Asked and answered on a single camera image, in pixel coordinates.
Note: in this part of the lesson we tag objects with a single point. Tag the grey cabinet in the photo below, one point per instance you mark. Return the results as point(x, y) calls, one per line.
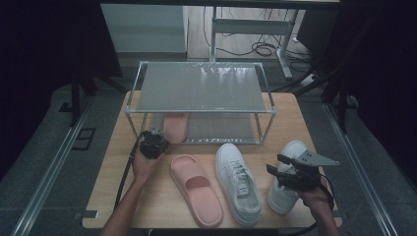
point(144, 29)

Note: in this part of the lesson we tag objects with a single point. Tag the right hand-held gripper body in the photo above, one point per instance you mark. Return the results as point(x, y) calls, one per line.
point(305, 180)

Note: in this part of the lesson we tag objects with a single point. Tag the white desk frame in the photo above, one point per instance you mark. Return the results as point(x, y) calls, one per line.
point(249, 26)

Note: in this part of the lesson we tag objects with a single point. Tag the dark curtain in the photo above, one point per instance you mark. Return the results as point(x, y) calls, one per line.
point(32, 65)
point(387, 82)

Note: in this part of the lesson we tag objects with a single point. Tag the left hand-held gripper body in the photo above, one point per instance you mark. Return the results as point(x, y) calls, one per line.
point(154, 146)

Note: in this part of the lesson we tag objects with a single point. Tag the person's right hand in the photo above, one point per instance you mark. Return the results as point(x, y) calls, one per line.
point(316, 201)

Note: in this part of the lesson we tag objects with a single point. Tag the white sneaker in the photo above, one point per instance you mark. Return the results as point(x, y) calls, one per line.
point(282, 203)
point(229, 157)

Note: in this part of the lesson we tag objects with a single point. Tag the metal floor rail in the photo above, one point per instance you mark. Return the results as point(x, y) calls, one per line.
point(360, 177)
point(49, 178)

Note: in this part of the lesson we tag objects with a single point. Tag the pink slipper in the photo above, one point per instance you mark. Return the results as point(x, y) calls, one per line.
point(175, 128)
point(209, 213)

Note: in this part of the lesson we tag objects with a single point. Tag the dark box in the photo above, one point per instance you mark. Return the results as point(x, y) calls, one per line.
point(318, 29)

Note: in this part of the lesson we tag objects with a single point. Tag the white power strip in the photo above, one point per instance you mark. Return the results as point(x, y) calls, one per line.
point(309, 79)

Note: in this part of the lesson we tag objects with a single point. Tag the metal two-tier shoe rack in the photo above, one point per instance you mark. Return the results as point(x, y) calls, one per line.
point(196, 88)

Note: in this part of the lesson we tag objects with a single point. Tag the black metal stand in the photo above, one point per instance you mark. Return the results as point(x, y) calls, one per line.
point(75, 98)
point(342, 111)

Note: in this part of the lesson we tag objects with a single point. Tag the person's left hand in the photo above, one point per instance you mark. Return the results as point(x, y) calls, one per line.
point(144, 168)

